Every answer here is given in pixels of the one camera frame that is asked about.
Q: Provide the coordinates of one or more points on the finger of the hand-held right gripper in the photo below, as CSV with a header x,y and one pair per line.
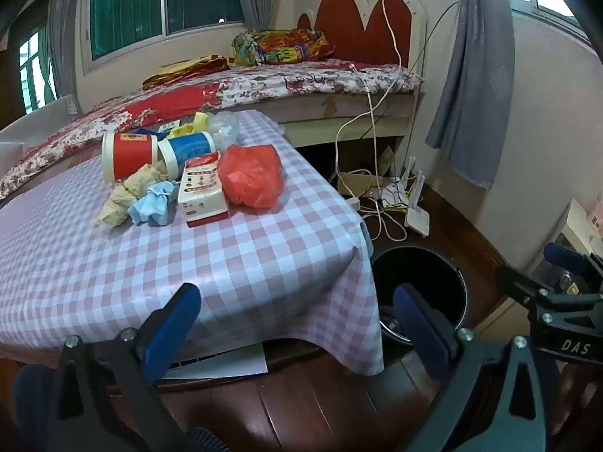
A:
x,y
523,285
560,254

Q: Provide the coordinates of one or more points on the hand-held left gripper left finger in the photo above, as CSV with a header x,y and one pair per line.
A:
x,y
172,334

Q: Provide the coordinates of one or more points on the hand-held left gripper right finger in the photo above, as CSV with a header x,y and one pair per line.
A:
x,y
419,325

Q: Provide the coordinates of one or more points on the black round bin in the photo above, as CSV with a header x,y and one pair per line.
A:
x,y
410,263

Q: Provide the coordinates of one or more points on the blue tissue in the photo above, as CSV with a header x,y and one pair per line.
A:
x,y
150,205

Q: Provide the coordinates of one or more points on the beige paper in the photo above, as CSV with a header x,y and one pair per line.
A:
x,y
120,197

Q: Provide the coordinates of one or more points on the red white carton box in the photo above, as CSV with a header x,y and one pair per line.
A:
x,y
200,188

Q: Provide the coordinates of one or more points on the red plastic bag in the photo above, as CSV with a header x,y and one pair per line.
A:
x,y
249,174

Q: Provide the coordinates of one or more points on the red paper cup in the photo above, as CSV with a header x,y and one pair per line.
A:
x,y
129,155

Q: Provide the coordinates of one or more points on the blue paper cup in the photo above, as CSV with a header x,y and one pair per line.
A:
x,y
188,148

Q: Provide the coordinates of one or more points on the yellow wrapper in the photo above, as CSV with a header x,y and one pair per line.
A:
x,y
195,122

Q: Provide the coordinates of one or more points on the clear plastic bag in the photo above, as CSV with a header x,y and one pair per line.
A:
x,y
224,127

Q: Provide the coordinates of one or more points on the white cabinet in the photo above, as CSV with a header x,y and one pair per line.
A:
x,y
579,216

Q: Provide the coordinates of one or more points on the pink printed packets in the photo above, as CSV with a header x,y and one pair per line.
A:
x,y
596,216

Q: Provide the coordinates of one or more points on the pink checkered tablecloth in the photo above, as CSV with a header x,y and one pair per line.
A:
x,y
235,263

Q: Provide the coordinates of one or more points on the white router with antennas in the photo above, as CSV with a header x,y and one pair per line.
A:
x,y
418,221

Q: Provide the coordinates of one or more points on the white modem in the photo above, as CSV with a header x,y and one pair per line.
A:
x,y
392,195

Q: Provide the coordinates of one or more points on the cardboard box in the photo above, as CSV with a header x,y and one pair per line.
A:
x,y
362,183

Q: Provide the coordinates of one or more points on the long grey curtain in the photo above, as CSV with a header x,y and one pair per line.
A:
x,y
471,80

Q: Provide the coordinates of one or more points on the red floral quilt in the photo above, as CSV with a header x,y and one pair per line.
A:
x,y
155,103

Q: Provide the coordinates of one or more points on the folded yellow red blanket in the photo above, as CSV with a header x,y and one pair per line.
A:
x,y
188,68

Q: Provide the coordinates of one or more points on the bed with floral sheet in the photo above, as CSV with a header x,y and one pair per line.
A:
x,y
282,84

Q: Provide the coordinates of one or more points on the red heart headboard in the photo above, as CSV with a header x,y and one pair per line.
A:
x,y
348,23

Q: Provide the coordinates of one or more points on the colourful printed pillow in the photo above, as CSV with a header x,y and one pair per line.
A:
x,y
282,44

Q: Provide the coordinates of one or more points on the sheer grey curtain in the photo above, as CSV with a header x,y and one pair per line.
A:
x,y
63,33

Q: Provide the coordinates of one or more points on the narrow white frame window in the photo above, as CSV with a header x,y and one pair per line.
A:
x,y
33,70

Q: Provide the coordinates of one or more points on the large white frame window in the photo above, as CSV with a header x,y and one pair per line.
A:
x,y
132,14

